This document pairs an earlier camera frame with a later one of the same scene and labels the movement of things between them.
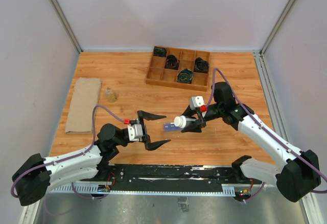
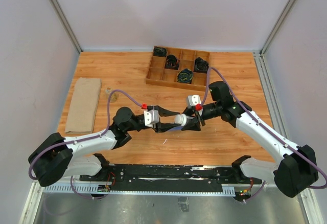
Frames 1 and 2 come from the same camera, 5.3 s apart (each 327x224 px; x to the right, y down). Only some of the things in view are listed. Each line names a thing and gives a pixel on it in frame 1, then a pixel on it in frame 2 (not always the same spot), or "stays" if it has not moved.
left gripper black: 149,145 → 162,127
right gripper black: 195,126 stays
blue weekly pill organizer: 171,127 stays
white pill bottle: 181,120 stays
